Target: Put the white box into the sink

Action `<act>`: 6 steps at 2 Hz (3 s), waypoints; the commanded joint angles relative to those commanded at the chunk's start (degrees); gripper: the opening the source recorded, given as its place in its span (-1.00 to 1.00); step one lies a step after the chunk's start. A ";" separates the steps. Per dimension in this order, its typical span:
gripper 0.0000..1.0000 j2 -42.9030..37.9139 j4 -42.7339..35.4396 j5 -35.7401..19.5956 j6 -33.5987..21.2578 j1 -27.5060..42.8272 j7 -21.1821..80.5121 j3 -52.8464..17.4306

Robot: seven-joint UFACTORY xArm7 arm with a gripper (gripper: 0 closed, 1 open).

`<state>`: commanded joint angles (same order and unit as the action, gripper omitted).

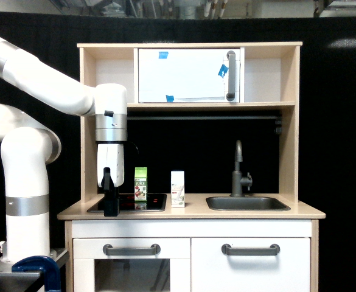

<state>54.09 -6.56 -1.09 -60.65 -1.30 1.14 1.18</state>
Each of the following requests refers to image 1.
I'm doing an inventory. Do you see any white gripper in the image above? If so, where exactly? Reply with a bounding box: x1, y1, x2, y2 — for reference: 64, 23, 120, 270
97, 144, 124, 217

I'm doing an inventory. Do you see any white milk carton box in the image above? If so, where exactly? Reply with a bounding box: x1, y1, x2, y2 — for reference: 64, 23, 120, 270
170, 171, 185, 208

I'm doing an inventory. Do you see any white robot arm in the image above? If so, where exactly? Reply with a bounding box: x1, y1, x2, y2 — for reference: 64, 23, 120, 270
0, 37, 127, 263

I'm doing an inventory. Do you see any grey metal sink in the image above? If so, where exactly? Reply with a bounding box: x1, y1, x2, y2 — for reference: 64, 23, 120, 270
206, 196, 291, 211

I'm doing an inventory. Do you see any green juice carton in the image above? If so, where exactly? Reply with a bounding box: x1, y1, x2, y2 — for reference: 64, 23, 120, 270
134, 167, 148, 202

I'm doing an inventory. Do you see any black toy stovetop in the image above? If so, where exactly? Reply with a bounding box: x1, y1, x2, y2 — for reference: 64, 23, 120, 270
86, 193, 168, 213

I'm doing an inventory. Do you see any blue clamp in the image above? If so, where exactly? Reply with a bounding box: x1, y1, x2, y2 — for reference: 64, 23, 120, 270
12, 255, 61, 292

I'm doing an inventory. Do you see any wooden toy kitchen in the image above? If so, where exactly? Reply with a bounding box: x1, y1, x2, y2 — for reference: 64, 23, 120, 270
58, 41, 325, 291

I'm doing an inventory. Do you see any grey toy faucet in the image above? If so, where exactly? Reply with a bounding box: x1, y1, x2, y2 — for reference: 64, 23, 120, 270
230, 140, 253, 197

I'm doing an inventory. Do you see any white microwave door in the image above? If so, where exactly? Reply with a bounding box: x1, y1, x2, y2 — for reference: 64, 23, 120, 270
138, 48, 241, 103

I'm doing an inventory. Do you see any grey oven door handle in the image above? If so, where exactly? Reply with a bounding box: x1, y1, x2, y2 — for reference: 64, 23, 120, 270
102, 244, 161, 256

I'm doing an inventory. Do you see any grey cabinet door handle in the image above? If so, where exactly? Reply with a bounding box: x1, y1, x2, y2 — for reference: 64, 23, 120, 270
221, 244, 281, 256

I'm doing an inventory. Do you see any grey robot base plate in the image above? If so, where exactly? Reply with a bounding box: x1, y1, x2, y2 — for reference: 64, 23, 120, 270
0, 249, 69, 291

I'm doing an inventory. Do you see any dark hanging rail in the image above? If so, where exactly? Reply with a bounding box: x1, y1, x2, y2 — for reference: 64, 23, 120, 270
128, 115, 282, 135

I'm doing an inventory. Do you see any grey microwave handle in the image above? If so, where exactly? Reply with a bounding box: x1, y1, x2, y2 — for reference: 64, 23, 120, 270
226, 50, 236, 102

